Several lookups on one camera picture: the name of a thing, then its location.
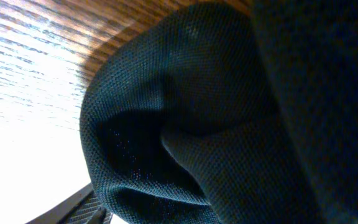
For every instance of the black polo shirt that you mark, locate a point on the black polo shirt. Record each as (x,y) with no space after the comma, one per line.
(215,116)

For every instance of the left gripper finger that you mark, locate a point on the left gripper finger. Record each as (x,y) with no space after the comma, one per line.
(80,208)

